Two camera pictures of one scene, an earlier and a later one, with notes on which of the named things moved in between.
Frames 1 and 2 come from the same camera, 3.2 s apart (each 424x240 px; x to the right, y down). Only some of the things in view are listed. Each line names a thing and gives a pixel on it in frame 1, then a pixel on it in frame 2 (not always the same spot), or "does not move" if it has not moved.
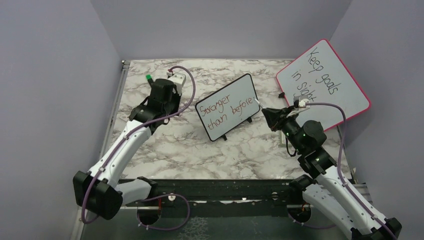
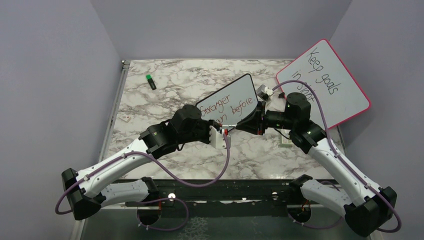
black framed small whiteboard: [225, 109] does not move
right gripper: [272, 115] → [253, 122]
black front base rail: [240, 198] does not move
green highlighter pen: [149, 79] does not move
